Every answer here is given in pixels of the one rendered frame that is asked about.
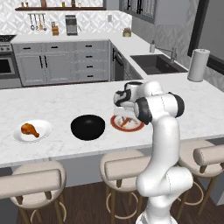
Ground small yellow jar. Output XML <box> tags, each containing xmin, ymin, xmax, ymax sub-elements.
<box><xmin>122</xmin><ymin>27</ymin><xmax>132</xmax><ymax>39</ymax></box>

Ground dark wooden wall shelf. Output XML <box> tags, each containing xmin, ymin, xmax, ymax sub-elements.
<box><xmin>14</xmin><ymin>6</ymin><xmax>107</xmax><ymax>12</ymax></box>

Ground hanging kitchen tools rail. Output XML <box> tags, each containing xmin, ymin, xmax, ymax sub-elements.
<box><xmin>27</xmin><ymin>12</ymin><xmax>48</xmax><ymax>32</ymax></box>

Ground beige bar stool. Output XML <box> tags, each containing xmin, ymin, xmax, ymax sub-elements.
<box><xmin>174</xmin><ymin>139</ymin><xmax>224</xmax><ymax>221</ymax></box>
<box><xmin>99</xmin><ymin>149</ymin><xmax>153</xmax><ymax>224</ymax></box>
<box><xmin>0</xmin><ymin>159</ymin><xmax>68</xmax><ymax>224</ymax></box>

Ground wooden knife block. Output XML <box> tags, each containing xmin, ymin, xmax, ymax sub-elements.
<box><xmin>51</xmin><ymin>21</ymin><xmax>60</xmax><ymax>37</ymax></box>

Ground dark dishwasher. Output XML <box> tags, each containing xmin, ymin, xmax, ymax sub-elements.
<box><xmin>109</xmin><ymin>43</ymin><xmax>144</xmax><ymax>82</ymax></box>

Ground dark sink basin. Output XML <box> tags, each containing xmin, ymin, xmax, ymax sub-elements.
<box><xmin>129</xmin><ymin>53</ymin><xmax>189</xmax><ymax>76</ymax></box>

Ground white plate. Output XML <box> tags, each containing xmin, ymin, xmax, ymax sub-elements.
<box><xmin>12</xmin><ymin>119</ymin><xmax>53</xmax><ymax>144</ymax></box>

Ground white paper towel roll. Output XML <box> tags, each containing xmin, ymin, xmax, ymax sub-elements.
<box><xmin>186</xmin><ymin>48</ymin><xmax>211</xmax><ymax>83</ymax></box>

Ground white soap dispenser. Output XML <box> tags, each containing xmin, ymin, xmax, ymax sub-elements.
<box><xmin>149</xmin><ymin>39</ymin><xmax>157</xmax><ymax>54</ymax></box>

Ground grey base cupboards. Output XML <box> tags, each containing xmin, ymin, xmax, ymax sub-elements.
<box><xmin>11</xmin><ymin>39</ymin><xmax>110</xmax><ymax>88</ymax></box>

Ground black framed window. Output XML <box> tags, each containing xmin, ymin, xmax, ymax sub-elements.
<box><xmin>186</xmin><ymin>0</ymin><xmax>224</xmax><ymax>76</ymax></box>

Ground grey wall cupboards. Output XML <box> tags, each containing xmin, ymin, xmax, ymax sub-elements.
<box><xmin>118</xmin><ymin>0</ymin><xmax>201</xmax><ymax>26</ymax></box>

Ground orange carrot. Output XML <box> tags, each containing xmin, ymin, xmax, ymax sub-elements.
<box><xmin>120</xmin><ymin>117</ymin><xmax>133</xmax><ymax>129</ymax></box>

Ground red rimmed plate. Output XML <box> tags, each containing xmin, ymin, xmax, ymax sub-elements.
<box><xmin>109</xmin><ymin>114</ymin><xmax>146</xmax><ymax>133</ymax></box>

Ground chicken drumstick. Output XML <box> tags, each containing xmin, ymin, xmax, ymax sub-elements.
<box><xmin>20</xmin><ymin>122</ymin><xmax>40</xmax><ymax>139</ymax></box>

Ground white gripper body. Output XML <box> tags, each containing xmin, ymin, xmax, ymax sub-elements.
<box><xmin>113</xmin><ymin>106</ymin><xmax>138</xmax><ymax>118</ymax></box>

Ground grey sink tap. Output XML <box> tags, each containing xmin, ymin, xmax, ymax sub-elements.
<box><xmin>155</xmin><ymin>45</ymin><xmax>179</xmax><ymax>64</ymax></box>

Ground steel coffee machine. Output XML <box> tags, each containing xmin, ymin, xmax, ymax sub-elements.
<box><xmin>64</xmin><ymin>14</ymin><xmax>82</xmax><ymax>37</ymax></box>

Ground black bowl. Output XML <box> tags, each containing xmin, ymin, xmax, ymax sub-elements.
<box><xmin>70</xmin><ymin>114</ymin><xmax>107</xmax><ymax>142</ymax></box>

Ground steel oven with hob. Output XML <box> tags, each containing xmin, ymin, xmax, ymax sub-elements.
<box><xmin>0</xmin><ymin>33</ymin><xmax>24</xmax><ymax>90</ymax></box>

